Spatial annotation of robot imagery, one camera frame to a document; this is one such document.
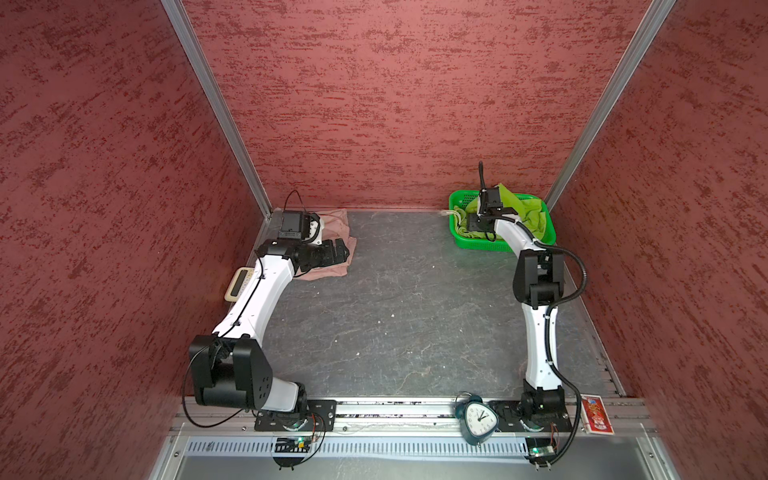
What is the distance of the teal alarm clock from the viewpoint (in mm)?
696

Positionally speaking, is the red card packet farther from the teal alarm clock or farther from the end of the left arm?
the end of the left arm

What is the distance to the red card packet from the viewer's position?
726 millimetres

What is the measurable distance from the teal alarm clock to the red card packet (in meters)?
0.23
